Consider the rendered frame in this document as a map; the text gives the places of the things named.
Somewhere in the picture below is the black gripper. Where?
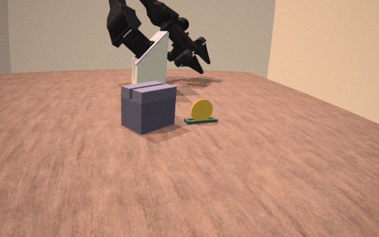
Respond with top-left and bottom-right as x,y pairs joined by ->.
172,32 -> 210,74

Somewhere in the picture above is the gold coin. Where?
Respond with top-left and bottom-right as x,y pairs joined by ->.
191,99 -> 213,120

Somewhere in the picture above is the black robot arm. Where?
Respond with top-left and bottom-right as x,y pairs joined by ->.
107,0 -> 189,61

